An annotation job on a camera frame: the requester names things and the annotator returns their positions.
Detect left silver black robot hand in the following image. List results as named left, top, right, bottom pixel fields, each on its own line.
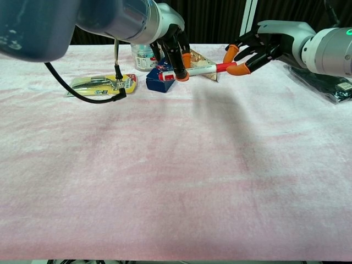
left=149, top=2, right=192, bottom=83

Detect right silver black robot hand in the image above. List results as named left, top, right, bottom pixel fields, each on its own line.
left=223, top=20, right=317, bottom=76

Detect white marker pen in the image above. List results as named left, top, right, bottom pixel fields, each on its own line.
left=158, top=64, right=221, bottom=83

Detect red marker cap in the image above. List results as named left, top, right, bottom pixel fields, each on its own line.
left=216, top=62, right=238, bottom=73

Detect black pleated curtain panel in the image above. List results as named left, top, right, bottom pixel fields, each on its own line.
left=251, top=0, right=352, bottom=30
left=70, top=0, right=247, bottom=46

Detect clear plastic jar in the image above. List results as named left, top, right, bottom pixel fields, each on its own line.
left=130, top=42, right=161, bottom=73

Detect beige printed snack packet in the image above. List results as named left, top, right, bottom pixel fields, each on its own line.
left=189, top=48, right=219, bottom=83

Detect dark blue printed box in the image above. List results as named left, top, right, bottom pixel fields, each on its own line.
left=145, top=57, right=177, bottom=94

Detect bagged black gloves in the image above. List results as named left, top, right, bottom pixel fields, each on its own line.
left=285, top=64, right=352, bottom=106

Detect yellow carded tool package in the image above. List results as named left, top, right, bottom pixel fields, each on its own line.
left=65, top=73, right=138, bottom=98

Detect pink fleece table cloth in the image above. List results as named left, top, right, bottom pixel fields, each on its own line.
left=0, top=43, right=352, bottom=262

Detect white partition frame post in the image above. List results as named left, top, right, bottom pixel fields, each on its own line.
left=240, top=0, right=260, bottom=38

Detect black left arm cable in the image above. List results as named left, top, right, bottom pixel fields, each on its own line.
left=43, top=38, right=128, bottom=105

